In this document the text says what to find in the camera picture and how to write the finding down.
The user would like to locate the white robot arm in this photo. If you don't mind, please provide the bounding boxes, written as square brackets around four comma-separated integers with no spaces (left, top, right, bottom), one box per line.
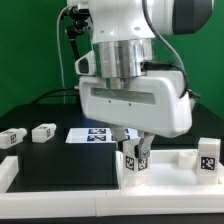
[67,0,214,159]

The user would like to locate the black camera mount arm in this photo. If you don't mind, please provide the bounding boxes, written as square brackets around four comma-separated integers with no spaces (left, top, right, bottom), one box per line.
[66,10,90,60]

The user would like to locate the white obstacle bar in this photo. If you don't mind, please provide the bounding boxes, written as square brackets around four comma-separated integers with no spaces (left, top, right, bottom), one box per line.
[0,185,224,219]
[0,156,19,193]

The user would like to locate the white sheet with fiducial markers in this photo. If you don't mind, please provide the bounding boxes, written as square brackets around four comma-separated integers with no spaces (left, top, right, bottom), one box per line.
[65,126,141,144]

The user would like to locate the black cable on table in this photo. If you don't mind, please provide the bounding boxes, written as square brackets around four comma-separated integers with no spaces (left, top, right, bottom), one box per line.
[30,87,81,105]

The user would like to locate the grey braided wrist cable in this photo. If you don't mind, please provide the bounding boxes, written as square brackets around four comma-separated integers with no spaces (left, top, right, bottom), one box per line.
[141,0,202,100]

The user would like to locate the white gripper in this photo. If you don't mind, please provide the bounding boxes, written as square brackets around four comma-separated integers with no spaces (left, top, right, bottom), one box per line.
[79,71,192,159]

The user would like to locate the white front obstacle bar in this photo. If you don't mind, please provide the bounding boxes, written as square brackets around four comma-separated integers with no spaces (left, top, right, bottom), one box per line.
[0,185,224,219]

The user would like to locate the white square table top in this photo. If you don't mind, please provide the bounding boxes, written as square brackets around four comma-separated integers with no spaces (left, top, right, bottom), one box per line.
[116,149,224,188]

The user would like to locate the white left obstacle bar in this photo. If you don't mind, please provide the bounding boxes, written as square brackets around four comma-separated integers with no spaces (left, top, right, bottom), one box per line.
[0,156,19,193]

